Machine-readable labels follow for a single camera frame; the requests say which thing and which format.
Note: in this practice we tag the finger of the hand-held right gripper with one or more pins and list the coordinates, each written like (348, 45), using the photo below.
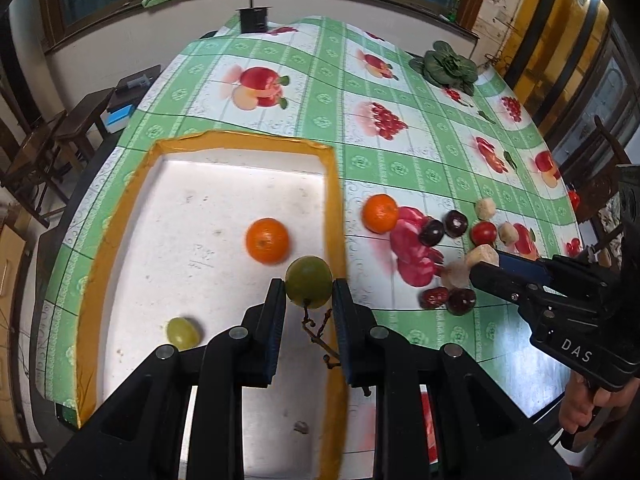
(525, 270)
(505, 287)

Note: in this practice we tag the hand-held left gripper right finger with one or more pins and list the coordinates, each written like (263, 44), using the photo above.
(342, 332)

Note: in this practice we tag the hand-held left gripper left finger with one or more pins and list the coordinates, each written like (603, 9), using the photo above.
(275, 332)

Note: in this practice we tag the beige peeled chunk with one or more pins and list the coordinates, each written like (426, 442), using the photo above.
(508, 233)
(481, 255)
(485, 207)

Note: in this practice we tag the dark plum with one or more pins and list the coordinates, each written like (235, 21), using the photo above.
(431, 232)
(461, 301)
(456, 222)

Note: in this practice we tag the brown kiwi fruit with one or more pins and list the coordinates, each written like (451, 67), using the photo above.
(455, 275)

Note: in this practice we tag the large green grape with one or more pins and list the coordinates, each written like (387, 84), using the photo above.
(308, 281)

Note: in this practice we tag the white foam tray yellow tape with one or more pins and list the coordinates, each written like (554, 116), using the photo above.
(200, 200)

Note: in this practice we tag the person's right hand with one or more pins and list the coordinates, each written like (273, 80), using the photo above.
(575, 407)

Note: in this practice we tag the brown grape stem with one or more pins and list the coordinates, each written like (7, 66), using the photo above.
(316, 334)

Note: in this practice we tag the orange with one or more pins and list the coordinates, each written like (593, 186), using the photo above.
(267, 241)
(380, 212)

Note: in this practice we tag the small green grape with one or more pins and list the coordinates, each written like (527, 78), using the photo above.
(182, 332)

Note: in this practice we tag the grey foam crumb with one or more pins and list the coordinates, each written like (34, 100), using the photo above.
(300, 427)

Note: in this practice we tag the carved wooden chair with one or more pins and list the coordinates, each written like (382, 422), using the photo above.
(602, 180)

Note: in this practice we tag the green leafy vegetable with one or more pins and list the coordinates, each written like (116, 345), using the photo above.
(447, 67)

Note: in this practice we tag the blue and white box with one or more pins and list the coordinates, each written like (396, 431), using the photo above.
(117, 119)

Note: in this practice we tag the green bottle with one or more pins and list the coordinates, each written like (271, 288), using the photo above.
(456, 9)

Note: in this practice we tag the green checked fruit-print tablecloth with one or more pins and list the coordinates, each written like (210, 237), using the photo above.
(320, 60)

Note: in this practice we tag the dark wooden stool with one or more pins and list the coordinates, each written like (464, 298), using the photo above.
(82, 115)

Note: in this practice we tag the dark wooden chair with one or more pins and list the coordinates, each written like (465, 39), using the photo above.
(30, 152)

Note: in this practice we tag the black box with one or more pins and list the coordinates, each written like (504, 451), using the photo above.
(255, 19)

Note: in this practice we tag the wooden window frame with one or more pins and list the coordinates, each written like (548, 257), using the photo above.
(90, 20)

